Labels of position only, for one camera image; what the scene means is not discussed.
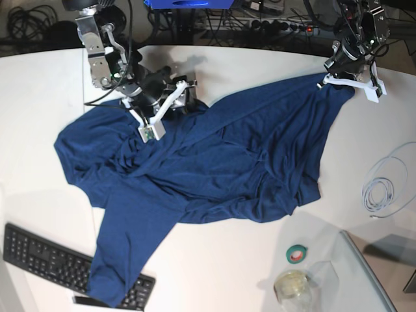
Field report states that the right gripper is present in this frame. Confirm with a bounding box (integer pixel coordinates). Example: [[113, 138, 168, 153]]
[[120, 64, 197, 119]]

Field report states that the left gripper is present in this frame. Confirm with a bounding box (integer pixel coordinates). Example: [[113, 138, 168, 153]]
[[324, 35, 374, 79]]

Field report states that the dark blue t-shirt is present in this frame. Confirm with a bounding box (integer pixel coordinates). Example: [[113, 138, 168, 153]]
[[54, 74, 355, 307]]

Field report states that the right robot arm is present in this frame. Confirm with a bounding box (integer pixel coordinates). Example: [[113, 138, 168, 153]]
[[62, 1, 198, 123]]

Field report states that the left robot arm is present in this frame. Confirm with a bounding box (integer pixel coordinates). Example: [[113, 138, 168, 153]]
[[324, 1, 389, 80]]

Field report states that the white power strip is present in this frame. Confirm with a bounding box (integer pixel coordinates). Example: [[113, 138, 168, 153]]
[[197, 16, 320, 36]]

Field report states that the blue box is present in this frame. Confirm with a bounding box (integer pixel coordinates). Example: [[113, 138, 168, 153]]
[[144, 0, 234, 10]]

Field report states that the black round stool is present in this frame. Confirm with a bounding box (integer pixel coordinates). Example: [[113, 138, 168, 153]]
[[42, 21, 83, 51]]

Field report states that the green tape roll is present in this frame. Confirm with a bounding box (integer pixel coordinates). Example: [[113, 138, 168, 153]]
[[285, 244, 307, 264]]

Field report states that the black computer keyboard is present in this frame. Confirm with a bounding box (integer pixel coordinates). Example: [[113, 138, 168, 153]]
[[3, 222, 157, 311]]

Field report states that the clear glass jar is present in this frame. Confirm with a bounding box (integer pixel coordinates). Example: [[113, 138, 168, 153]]
[[273, 270, 320, 311]]

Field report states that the coiled white cable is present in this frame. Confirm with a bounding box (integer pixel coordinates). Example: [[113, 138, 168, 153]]
[[361, 141, 416, 220]]

